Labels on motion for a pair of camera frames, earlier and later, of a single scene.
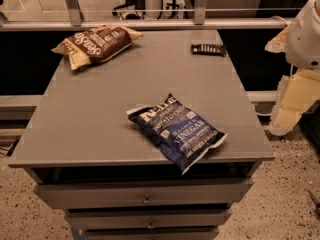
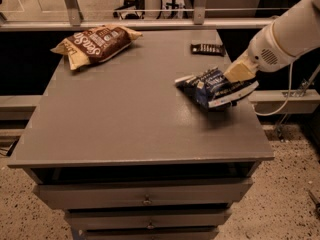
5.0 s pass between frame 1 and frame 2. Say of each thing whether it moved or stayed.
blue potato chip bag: moved
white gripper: moved
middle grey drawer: stayed
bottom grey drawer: stayed
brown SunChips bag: stayed
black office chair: stayed
